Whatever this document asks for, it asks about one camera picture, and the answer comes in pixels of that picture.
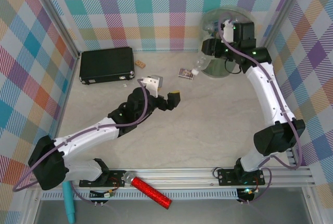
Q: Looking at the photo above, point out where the unlabelled clear bottle white cap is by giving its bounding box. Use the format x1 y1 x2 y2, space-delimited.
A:
191 56 212 77

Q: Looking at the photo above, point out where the small printed card box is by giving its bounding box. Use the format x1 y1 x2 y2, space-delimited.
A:
178 68 195 79

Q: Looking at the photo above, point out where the black hard case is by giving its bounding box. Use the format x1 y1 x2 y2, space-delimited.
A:
79 46 136 85

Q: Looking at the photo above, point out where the red glitter tube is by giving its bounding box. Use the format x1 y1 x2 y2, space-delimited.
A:
131 177 173 210

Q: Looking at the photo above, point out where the teal plastic pen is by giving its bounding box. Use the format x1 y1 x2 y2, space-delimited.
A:
62 181 76 223

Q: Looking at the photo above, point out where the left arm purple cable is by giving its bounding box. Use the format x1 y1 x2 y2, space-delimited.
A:
12 78 150 193

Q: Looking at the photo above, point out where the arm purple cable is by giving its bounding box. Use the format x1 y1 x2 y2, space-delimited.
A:
12 78 150 193
218 12 304 205

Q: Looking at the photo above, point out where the aluminium frame post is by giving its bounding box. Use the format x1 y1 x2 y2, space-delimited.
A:
30 0 81 59
257 0 309 55

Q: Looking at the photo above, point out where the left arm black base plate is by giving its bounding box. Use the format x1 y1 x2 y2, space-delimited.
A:
105 169 131 187

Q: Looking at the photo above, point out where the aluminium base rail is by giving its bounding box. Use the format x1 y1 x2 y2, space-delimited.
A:
70 167 316 188

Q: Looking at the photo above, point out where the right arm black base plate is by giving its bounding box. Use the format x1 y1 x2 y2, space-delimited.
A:
217 168 266 186

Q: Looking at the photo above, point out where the white slotted cable duct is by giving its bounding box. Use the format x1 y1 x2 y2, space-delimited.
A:
41 189 240 201

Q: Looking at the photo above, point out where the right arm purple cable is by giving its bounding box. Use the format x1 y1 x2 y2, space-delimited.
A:
218 12 304 205

